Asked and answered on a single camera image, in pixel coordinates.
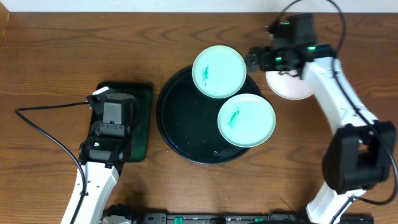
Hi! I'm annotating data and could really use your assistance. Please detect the left black cable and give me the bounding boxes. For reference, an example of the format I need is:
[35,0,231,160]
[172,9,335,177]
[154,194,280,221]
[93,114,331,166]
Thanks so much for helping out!
[14,101,90,224]

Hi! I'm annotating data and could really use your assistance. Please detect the black cable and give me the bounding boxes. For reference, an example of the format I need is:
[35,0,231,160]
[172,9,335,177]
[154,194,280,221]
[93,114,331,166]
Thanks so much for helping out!
[14,101,90,224]
[273,0,398,206]

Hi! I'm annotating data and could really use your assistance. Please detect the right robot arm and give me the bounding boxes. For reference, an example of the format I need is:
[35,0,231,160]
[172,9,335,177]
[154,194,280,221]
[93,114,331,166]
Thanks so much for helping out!
[246,14,397,223]

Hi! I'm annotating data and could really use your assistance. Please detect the round black tray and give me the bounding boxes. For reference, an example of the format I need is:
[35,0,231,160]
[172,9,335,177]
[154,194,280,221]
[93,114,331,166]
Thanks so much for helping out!
[155,65,249,164]

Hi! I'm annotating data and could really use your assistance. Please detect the rectangular black tray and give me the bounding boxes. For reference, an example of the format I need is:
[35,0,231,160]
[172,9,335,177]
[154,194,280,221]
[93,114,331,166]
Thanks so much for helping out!
[96,81,153,162]

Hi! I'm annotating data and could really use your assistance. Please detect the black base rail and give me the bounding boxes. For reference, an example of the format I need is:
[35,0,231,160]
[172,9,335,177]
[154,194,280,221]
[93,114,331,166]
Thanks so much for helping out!
[102,203,375,224]

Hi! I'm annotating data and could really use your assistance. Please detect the white plate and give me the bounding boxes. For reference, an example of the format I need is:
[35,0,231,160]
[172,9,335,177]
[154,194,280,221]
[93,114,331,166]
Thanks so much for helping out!
[266,70,313,100]

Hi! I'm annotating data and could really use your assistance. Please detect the mint green plate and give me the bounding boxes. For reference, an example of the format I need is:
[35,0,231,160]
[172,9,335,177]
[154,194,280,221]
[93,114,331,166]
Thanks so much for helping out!
[217,93,276,148]
[192,45,247,99]

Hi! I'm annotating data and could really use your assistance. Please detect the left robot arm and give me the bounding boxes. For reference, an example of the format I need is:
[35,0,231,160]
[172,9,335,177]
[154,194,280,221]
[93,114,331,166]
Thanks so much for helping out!
[61,93,134,223]

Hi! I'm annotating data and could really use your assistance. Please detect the right black cable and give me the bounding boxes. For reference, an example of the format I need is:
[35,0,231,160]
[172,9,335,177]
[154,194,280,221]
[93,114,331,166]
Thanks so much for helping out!
[273,0,398,206]

